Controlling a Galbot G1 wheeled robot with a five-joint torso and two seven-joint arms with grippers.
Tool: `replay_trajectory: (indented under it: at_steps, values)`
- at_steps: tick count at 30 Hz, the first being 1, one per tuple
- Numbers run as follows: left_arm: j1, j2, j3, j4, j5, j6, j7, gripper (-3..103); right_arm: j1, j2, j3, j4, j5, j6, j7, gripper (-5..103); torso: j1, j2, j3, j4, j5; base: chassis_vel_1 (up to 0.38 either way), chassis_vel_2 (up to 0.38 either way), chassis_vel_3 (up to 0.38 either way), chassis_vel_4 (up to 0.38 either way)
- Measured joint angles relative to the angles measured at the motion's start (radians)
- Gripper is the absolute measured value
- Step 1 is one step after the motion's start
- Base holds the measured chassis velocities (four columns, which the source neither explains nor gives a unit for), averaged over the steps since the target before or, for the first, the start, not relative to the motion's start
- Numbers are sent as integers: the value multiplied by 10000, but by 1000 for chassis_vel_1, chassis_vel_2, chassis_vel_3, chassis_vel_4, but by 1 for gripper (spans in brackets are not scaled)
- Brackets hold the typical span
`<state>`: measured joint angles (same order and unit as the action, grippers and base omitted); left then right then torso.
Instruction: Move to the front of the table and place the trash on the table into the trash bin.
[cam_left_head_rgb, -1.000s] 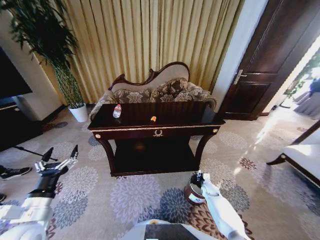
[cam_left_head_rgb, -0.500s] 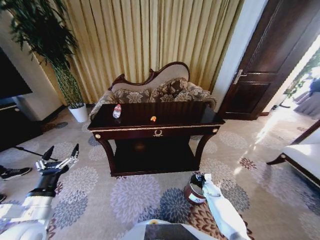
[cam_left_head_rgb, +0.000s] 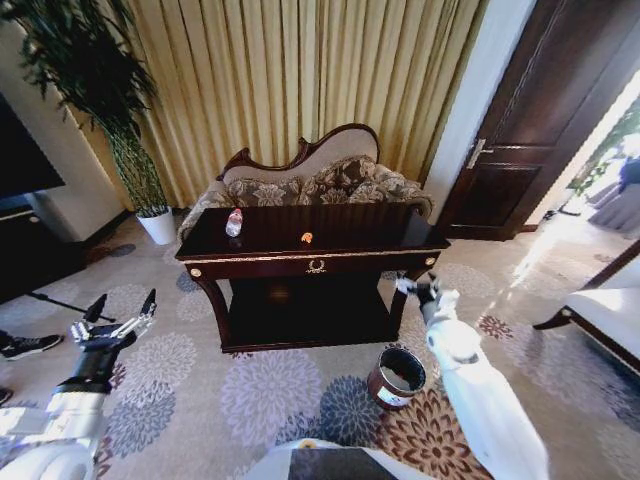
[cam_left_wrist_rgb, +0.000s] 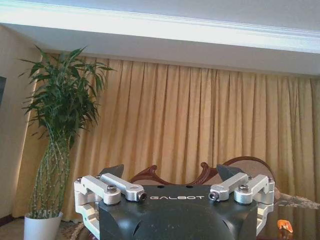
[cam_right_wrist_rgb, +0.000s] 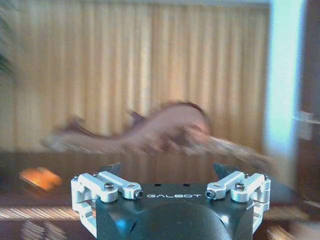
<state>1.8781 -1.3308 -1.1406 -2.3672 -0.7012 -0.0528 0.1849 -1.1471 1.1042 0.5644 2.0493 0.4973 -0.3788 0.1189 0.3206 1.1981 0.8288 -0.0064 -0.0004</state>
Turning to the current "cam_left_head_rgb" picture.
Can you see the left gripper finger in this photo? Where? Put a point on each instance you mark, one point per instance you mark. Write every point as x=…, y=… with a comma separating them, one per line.
x=135, y=324
x=82, y=330

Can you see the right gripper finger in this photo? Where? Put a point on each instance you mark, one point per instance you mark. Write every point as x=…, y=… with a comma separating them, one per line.
x=407, y=286
x=434, y=282

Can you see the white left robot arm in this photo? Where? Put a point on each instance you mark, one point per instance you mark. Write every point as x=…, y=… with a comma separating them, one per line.
x=55, y=425

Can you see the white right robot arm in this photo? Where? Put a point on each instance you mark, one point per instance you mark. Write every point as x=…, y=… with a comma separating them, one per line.
x=480, y=380

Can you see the round brown trash bin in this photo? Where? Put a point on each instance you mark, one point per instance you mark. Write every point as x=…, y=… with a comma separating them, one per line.
x=395, y=380

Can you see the orange crumpled trash piece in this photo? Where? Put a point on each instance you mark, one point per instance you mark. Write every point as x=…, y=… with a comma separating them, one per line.
x=306, y=238

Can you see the thin black floor rod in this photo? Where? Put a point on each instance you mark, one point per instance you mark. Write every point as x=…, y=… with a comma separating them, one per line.
x=70, y=306

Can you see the person's black shoe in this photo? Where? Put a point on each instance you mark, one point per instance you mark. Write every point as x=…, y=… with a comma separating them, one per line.
x=30, y=346

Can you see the dark television cabinet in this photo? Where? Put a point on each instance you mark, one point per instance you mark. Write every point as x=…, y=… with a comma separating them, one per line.
x=35, y=250

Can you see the floral brown cushion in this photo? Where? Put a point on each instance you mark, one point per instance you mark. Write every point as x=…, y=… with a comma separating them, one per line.
x=340, y=180
x=265, y=193
x=390, y=191

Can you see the white plant pot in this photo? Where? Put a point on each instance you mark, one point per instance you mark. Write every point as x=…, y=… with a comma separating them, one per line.
x=157, y=227

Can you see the dark wooden console table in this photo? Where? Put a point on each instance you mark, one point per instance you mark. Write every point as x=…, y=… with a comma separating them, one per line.
x=310, y=260

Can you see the clear plastic water bottle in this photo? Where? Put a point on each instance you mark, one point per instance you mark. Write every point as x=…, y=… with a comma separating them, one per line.
x=234, y=223

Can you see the carved wooden chaise sofa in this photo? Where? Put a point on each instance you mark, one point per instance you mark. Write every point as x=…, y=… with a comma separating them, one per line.
x=310, y=155

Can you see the white upholstered armchair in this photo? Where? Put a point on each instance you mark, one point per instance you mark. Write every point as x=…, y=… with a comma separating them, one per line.
x=600, y=310

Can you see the dark wooden door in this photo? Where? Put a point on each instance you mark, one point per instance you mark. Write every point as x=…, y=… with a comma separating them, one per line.
x=530, y=125

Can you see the black television screen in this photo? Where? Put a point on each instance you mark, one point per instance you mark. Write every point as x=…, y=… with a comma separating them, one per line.
x=22, y=155

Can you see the beige pleated curtain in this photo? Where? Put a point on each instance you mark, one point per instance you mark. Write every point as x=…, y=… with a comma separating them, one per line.
x=300, y=75

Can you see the tall green potted plant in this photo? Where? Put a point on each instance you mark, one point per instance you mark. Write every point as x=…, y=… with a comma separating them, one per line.
x=95, y=85

